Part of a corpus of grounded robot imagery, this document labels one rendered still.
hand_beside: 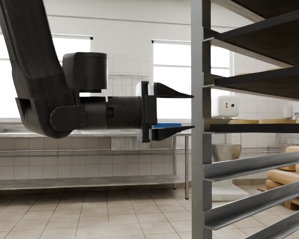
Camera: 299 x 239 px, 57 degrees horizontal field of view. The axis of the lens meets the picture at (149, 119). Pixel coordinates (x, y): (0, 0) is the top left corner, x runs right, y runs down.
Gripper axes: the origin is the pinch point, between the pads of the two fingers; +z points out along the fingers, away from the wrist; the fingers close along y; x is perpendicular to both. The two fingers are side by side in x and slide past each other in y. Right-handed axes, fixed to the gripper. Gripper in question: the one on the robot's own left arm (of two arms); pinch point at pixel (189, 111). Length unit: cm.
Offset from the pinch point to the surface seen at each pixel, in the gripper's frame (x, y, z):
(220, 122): 6.1, -2.0, 8.9
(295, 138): 311, -29, 270
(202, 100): 3.7, 2.4, 4.2
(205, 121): 3.6, -1.7, 4.6
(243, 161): 10.4, -11.1, 16.2
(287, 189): 22.1, -21.5, 36.2
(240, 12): 9.4, 22.6, 15.9
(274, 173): 262, -68, 200
